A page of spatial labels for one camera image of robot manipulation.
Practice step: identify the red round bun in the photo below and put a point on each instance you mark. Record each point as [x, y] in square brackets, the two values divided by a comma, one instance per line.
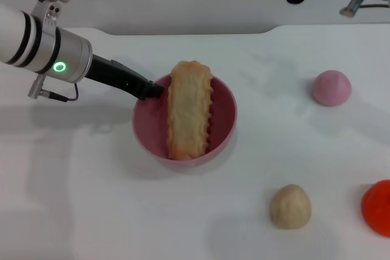
[377, 208]

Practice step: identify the orange striped bread roll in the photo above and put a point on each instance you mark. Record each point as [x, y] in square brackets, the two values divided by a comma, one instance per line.
[189, 111]

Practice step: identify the pink round bun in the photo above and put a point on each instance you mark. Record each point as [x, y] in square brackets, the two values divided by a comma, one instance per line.
[331, 89]

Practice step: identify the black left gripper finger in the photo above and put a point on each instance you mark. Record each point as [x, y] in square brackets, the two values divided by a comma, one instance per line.
[156, 91]
[143, 99]

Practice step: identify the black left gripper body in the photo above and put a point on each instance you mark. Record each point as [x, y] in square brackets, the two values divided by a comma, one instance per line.
[119, 75]

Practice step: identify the pink plastic bowl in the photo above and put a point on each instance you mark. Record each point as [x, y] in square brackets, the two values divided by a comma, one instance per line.
[222, 114]

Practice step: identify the beige round bun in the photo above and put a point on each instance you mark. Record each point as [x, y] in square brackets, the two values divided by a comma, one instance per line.
[291, 208]

